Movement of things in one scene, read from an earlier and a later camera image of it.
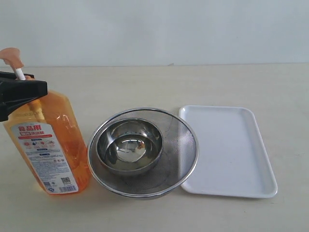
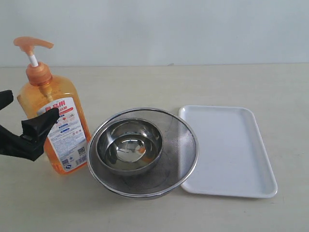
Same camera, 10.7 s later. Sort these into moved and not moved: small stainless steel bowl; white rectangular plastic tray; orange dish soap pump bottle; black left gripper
Moved: orange dish soap pump bottle; black left gripper
Not moved: small stainless steel bowl; white rectangular plastic tray
